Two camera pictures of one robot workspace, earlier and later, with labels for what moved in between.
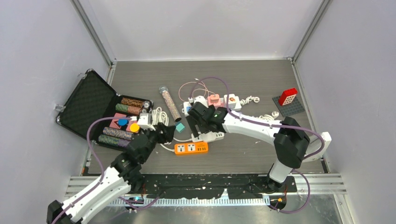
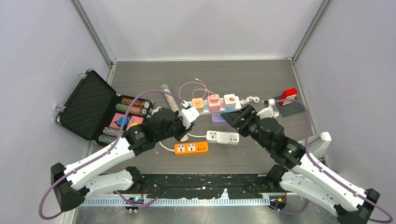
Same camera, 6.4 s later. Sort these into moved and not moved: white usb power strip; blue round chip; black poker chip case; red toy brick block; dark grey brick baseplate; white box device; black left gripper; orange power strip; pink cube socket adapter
Moved: black left gripper; white usb power strip
Not moved: orange power strip; blue round chip; red toy brick block; pink cube socket adapter; white box device; black poker chip case; dark grey brick baseplate
